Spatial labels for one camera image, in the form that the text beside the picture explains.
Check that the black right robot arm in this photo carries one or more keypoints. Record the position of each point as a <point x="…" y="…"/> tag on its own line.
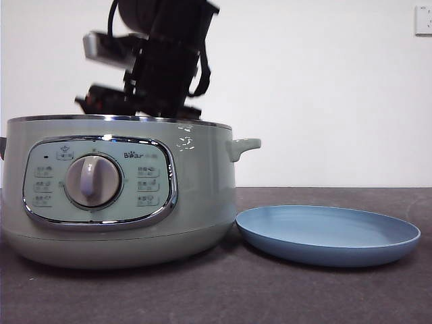
<point x="175" y="13"/>

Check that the pale green electric steamer pot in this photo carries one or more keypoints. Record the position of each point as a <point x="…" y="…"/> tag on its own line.
<point x="195" y="202"/>

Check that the blue round plate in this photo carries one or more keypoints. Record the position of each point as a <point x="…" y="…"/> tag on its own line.
<point x="324" y="249"/>

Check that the pale grey right wrist camera box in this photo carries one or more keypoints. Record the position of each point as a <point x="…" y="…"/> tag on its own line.
<point x="104" y="50"/>

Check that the white wall socket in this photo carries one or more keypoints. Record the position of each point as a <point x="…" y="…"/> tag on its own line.
<point x="424" y="20"/>

